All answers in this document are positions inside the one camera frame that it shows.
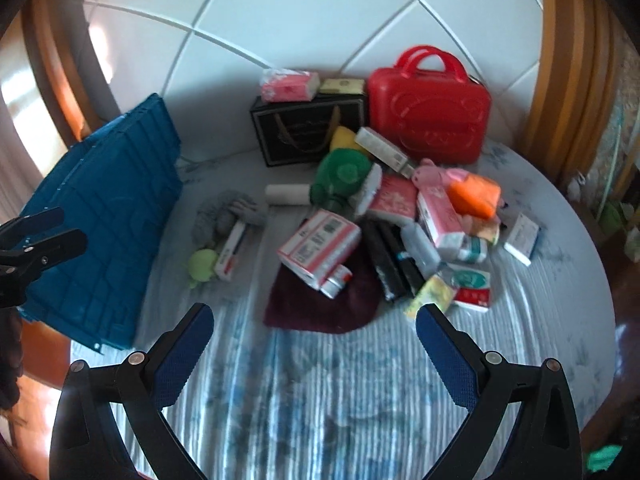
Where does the red patterned tissue pack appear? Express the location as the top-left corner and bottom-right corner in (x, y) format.
(367, 175), (419, 226)

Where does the maroon cloth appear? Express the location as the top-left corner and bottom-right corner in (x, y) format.
(264, 247), (381, 335)

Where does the olive flat box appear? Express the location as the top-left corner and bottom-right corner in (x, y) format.
(319, 78), (366, 96)

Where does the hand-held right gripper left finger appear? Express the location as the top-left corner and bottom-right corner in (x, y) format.
(49, 302), (216, 480)

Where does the black pouch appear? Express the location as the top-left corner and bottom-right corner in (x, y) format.
(362, 220), (426, 302)

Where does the long white carton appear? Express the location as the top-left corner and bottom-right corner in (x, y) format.
(356, 127), (415, 179)

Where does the white red blue carton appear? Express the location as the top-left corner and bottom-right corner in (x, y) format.
(215, 220), (249, 282)

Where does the small white paper roll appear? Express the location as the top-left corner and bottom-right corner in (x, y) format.
(265, 184), (314, 207)

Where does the black gift bag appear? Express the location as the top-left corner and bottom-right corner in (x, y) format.
(250, 94), (369, 169)

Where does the white padded headboard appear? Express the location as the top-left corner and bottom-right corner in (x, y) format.
(75, 0), (547, 162)

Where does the red plastic suitcase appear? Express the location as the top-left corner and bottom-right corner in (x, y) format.
(367, 45), (494, 166)

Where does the yellow green packet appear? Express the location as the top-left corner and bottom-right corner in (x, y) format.
(405, 275), (459, 321)

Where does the clear plastic bottle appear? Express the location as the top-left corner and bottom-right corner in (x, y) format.
(400, 222), (441, 279)

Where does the small red white can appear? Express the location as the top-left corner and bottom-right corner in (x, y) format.
(320, 265), (354, 300)

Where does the person's left forearm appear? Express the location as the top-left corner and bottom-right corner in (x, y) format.
(0, 311), (24, 412)

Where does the orange paper packet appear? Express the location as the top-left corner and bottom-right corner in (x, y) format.
(447, 175), (502, 219)

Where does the green white small bottle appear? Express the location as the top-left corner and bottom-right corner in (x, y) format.
(460, 237), (489, 264)

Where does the blue plastic storage bin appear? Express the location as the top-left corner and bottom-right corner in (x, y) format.
(17, 92), (184, 354)

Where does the pink white packet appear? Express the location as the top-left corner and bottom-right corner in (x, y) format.
(415, 159), (471, 250)

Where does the green yellow plush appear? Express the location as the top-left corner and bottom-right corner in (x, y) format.
(310, 127), (384, 212)

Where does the small light green plush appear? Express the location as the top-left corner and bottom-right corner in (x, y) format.
(187, 249), (220, 289)

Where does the grey plush toy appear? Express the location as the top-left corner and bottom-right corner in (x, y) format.
(192, 190), (269, 251)

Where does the pink tissue pack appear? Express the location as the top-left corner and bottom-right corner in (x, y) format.
(260, 67), (321, 104)

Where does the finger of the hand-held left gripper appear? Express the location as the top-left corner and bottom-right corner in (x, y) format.
(0, 229), (89, 282)
(0, 207), (66, 252)

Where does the wooden bed frame post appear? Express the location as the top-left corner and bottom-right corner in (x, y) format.
(520, 0), (627, 177)
(24, 0), (122, 137)

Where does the white blue medicine box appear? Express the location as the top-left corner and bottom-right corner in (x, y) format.
(504, 212), (542, 267)

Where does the white green red pack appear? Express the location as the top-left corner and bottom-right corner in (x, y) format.
(452, 265), (494, 314)

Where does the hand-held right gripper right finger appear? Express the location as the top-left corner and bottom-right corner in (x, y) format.
(415, 302), (586, 480)

